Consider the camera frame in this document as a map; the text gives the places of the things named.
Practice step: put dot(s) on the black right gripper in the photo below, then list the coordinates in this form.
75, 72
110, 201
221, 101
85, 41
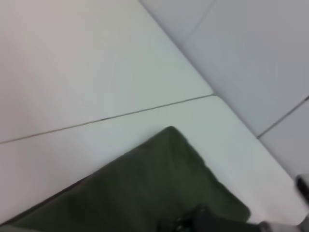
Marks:
224, 223

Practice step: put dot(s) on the dark green FREE! t-shirt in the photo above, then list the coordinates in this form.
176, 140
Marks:
132, 193

